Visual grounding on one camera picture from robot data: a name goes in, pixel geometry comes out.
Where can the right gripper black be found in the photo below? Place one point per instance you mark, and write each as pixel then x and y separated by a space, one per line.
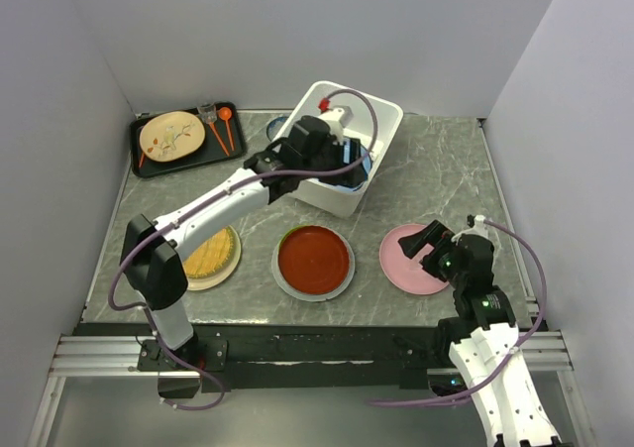
pixel 435 233

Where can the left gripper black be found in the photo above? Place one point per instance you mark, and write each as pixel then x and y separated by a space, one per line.
pixel 339 150

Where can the pink plate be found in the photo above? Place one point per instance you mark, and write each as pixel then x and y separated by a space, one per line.
pixel 407 274

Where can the red scalloped plate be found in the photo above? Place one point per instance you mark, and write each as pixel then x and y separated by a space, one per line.
pixel 313 260

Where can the woven bamboo mat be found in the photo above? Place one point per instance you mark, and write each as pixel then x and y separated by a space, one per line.
pixel 212 256

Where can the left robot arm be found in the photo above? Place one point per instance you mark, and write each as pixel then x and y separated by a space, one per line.
pixel 154 250

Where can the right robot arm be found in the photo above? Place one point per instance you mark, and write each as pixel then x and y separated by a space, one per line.
pixel 483 341

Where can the white plastic bin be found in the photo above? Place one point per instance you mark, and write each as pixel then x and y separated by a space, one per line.
pixel 375 124

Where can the small blue patterned dish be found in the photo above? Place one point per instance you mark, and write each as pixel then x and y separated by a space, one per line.
pixel 273 127

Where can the black serving tray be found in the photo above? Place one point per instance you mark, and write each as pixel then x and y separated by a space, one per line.
pixel 209 153

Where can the orange spoon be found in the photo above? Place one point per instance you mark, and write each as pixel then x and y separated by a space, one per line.
pixel 225 114

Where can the orange chopstick-like stick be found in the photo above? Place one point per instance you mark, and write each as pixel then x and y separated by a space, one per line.
pixel 211 124

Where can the small clear glass cup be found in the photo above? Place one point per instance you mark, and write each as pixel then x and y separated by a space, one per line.
pixel 207 113

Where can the beige bird plate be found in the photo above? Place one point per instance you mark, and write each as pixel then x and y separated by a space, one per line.
pixel 171 136

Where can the cream plate under mat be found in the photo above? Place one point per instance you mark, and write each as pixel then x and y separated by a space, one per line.
pixel 210 282

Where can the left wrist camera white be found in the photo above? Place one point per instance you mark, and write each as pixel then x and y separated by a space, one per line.
pixel 337 118

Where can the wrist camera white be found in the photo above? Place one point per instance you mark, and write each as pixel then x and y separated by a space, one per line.
pixel 337 118
pixel 476 227

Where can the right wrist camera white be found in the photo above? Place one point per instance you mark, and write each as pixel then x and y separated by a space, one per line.
pixel 476 227

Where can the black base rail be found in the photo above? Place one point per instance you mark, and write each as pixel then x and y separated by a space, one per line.
pixel 284 356

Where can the aluminium frame rail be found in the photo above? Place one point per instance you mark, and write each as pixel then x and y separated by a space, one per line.
pixel 118 356

